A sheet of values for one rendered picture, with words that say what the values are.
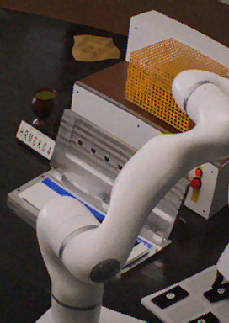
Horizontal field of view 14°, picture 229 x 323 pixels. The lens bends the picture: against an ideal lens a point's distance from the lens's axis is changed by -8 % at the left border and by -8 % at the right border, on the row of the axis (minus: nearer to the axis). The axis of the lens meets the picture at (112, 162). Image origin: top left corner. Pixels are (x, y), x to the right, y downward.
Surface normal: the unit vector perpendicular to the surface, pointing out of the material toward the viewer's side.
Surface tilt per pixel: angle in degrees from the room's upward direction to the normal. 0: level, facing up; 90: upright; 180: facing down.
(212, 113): 46
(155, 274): 0
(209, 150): 112
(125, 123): 90
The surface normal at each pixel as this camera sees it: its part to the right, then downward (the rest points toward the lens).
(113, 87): 0.10, -0.80
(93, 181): -0.63, 0.17
